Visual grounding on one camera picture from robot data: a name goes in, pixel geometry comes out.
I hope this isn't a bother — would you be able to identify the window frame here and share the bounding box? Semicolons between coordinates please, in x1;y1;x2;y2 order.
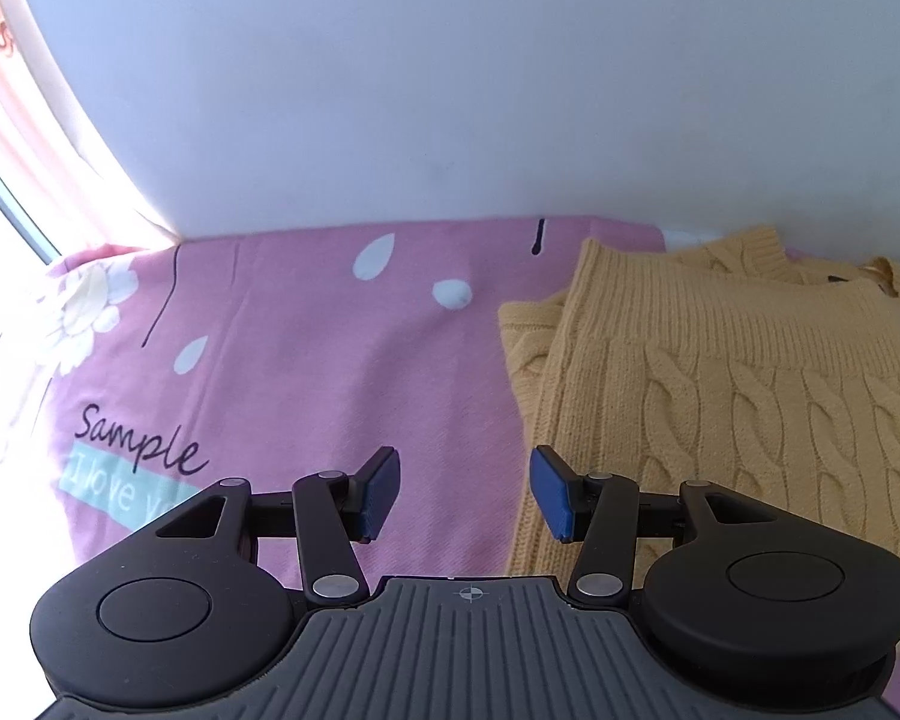
0;127;62;265

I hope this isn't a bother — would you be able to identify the yellow cable-knit cardigan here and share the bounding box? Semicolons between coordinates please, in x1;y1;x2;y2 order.
498;223;900;650

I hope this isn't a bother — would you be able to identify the patterned curtain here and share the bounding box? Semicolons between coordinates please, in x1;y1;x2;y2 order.
0;0;182;265

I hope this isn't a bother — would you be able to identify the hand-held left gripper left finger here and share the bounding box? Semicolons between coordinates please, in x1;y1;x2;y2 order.
153;445;403;610

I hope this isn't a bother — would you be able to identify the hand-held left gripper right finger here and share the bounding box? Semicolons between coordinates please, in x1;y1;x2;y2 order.
529;444;797;610

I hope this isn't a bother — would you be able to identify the pink floral bed sheet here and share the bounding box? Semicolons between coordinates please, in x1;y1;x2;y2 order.
0;213;670;595

